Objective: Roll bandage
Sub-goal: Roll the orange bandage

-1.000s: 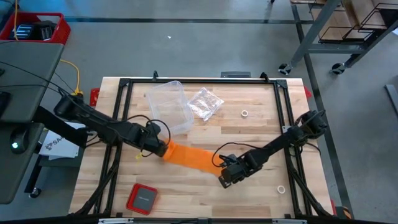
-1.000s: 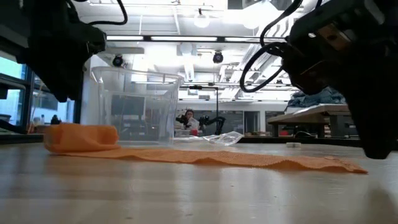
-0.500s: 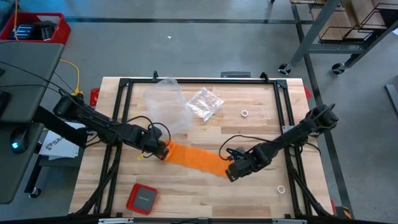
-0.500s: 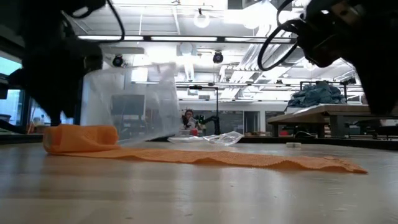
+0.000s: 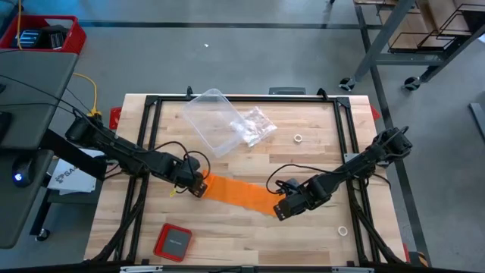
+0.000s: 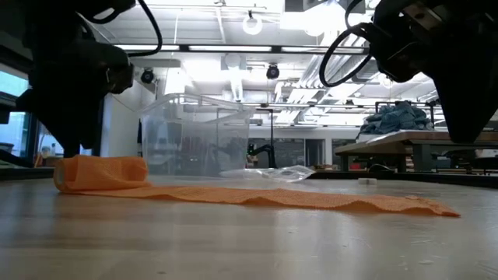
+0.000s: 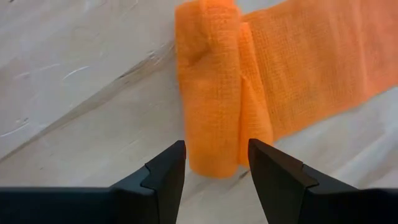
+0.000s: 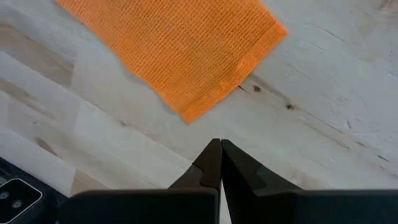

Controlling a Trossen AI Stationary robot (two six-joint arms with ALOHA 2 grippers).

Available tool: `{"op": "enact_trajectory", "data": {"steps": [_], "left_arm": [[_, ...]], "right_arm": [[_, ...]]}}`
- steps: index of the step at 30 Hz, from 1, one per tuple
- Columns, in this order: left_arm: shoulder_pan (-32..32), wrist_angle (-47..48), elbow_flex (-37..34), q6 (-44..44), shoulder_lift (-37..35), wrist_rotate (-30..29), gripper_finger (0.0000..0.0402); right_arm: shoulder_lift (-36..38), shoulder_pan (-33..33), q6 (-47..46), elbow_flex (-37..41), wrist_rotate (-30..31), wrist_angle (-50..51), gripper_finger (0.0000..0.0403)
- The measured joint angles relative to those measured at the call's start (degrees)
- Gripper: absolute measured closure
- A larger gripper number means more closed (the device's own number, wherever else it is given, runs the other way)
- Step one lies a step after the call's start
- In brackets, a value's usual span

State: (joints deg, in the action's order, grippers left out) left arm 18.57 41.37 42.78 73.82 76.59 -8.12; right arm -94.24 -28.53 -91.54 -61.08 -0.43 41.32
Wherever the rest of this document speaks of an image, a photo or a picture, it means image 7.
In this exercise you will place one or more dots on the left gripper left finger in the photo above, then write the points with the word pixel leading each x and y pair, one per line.
pixel 155 199

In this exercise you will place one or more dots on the orange elastic bandage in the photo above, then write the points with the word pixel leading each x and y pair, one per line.
pixel 211 93

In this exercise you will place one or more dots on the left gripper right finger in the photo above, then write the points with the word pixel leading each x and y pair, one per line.
pixel 286 193

